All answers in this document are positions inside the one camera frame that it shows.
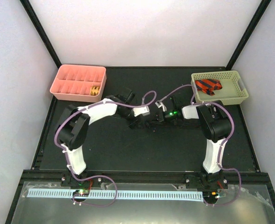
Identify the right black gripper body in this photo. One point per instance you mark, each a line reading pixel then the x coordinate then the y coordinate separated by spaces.
pixel 171 116

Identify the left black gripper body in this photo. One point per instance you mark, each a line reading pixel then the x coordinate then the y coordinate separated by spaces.
pixel 134 123

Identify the black necktie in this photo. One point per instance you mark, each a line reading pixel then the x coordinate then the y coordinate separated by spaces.
pixel 180 124

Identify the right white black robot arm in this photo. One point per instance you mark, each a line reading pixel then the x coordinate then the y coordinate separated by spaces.
pixel 216 126

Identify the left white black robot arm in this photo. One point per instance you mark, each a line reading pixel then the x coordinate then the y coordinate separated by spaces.
pixel 73 126

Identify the orange navy striped tie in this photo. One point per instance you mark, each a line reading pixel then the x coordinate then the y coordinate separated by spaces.
pixel 208 86

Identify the green perforated plastic basket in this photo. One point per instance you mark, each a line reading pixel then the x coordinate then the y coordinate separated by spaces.
pixel 233 91

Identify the yellow black rolled tie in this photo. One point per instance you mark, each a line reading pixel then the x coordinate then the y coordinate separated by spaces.
pixel 94 90

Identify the pink compartment organizer box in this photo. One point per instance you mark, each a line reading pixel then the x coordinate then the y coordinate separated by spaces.
pixel 73 82

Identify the clear acrylic sheet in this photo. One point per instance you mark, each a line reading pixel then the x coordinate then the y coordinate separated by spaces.
pixel 249 204

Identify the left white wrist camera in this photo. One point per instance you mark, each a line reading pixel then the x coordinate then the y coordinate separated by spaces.
pixel 144 111

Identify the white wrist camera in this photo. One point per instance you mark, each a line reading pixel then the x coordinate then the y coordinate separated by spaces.
pixel 161 106
pixel 144 111

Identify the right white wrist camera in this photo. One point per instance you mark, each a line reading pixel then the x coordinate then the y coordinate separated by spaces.
pixel 161 106

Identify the light blue slotted cable duct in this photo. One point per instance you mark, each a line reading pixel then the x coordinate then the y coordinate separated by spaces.
pixel 118 195

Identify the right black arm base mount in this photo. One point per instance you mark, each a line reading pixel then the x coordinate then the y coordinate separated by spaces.
pixel 203 181

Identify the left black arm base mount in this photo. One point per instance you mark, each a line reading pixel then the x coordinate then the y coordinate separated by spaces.
pixel 68 180

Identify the right black frame post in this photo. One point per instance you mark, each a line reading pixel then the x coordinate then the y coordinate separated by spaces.
pixel 261 9

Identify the black frame post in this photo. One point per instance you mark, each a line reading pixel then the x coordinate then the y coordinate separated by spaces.
pixel 41 32
pixel 261 9

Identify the left black frame post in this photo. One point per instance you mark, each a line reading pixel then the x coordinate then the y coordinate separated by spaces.
pixel 41 32

